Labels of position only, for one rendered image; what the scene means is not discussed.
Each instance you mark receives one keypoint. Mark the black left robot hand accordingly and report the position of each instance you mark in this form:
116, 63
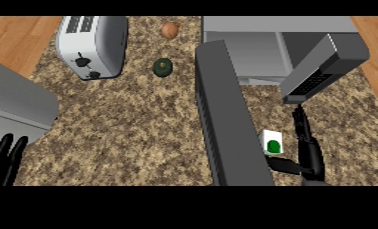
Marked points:
11, 159

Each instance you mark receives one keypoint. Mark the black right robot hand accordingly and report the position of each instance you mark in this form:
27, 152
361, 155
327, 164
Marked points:
309, 153

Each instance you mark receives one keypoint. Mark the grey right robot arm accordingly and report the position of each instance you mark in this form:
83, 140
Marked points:
317, 183

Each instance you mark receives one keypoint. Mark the white milk carton green dot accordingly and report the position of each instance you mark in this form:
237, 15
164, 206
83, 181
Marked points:
272, 143

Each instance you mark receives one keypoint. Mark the dark grey microwave door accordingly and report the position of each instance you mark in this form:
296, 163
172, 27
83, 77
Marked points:
229, 116

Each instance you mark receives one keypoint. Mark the grey microwave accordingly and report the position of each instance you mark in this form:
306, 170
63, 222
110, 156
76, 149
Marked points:
296, 53

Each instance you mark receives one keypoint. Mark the silver toaster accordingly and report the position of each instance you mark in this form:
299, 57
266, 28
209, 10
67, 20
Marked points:
92, 46

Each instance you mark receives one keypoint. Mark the dark green avocado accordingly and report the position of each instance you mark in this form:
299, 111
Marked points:
163, 67

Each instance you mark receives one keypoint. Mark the brown onion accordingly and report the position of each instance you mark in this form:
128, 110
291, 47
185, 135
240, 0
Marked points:
170, 30

